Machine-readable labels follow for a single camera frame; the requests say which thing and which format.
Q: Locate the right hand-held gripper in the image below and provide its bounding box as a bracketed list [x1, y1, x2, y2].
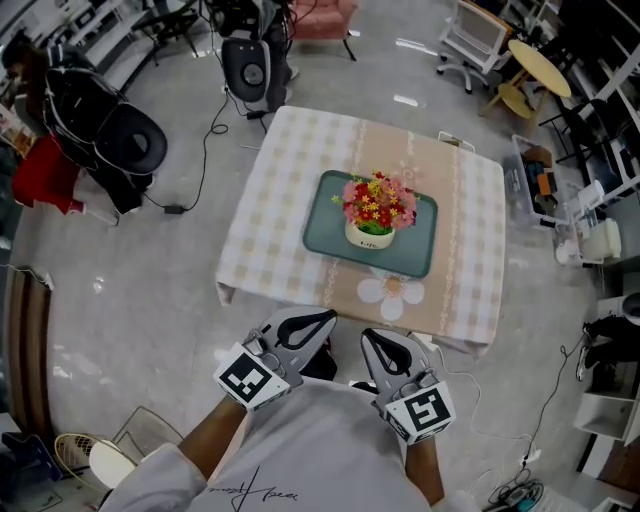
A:
[360, 328, 457, 446]

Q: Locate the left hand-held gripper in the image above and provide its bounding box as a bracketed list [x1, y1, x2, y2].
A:
[213, 305, 338, 412]

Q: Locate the flower pot with colourful flowers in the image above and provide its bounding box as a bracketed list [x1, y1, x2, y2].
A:
[330, 171, 419, 251]

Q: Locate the green tray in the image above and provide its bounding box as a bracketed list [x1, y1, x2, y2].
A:
[302, 169, 440, 280]

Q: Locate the person's right forearm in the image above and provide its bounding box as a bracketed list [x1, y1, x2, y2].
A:
[403, 440, 446, 506]

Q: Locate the person's left forearm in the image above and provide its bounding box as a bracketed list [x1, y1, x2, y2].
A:
[177, 394, 249, 484]

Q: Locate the person's white shirt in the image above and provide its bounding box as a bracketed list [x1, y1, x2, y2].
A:
[99, 377, 481, 512]

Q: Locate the table with checked tablecloth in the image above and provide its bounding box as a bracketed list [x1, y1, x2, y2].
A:
[214, 104, 506, 359]

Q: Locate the white cube shelf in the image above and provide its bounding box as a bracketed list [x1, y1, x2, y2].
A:
[573, 390, 640, 441]

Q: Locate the white basket with wooden blocks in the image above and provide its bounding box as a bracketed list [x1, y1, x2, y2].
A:
[438, 130, 475, 151]

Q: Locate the clear storage bin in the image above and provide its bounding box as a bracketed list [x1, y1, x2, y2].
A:
[502, 133, 571, 231]

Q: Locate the white round appliance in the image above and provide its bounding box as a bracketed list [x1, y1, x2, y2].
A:
[582, 218, 623, 260]

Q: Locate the black oval padded device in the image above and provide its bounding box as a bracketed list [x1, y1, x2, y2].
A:
[92, 102, 169, 176]

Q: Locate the white electric kettle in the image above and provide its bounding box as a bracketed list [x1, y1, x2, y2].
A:
[577, 179, 606, 206]

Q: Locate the white-rimmed black oval device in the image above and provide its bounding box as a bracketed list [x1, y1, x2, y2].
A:
[221, 37, 272, 104]

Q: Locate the brown wooden bench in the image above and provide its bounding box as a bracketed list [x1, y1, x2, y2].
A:
[3, 267, 54, 441]

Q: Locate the dark blue stool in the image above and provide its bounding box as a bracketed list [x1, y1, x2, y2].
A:
[0, 432, 64, 484]

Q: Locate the pink armchair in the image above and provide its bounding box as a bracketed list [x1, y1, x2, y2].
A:
[289, 0, 359, 61]

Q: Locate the round wooden side table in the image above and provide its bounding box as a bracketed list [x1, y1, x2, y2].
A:
[482, 38, 572, 121]

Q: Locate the white office chair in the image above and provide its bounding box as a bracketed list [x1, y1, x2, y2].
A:
[437, 0, 509, 94]

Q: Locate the tangle of chargers and cables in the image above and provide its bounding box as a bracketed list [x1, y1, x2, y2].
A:
[487, 479, 546, 512]

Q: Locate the gold wire chair white seat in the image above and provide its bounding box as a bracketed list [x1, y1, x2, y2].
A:
[53, 405, 187, 494]

